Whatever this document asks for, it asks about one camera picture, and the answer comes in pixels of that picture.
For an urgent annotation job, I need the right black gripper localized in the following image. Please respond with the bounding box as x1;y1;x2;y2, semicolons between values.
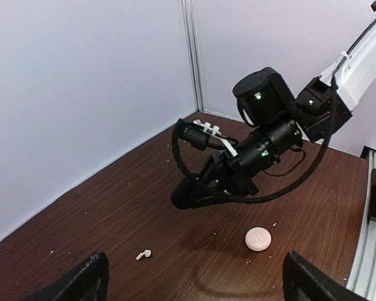
189;150;259;209

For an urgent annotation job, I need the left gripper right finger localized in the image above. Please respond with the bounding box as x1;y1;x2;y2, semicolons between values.
283;251;365;301

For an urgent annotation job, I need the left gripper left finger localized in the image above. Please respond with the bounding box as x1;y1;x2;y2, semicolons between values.
23;251;110;300

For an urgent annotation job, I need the black earbud charging case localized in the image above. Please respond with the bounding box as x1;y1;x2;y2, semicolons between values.
170;177;208;209

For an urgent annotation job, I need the round white case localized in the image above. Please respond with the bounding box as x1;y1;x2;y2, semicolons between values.
244;227;272;252

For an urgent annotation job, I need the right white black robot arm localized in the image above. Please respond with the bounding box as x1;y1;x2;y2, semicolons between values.
171;1;376;209

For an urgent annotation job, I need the white earbud far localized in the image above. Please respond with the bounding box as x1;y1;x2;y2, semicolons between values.
135;249;152;261

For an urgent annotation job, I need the front aluminium rail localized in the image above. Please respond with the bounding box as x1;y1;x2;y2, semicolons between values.
345;148;376;300

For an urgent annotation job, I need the right black braided cable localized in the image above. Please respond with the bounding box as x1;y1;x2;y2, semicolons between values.
170;78;339;204

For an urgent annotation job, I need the right aluminium frame post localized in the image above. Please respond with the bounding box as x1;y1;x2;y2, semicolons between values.
180;0;205;112

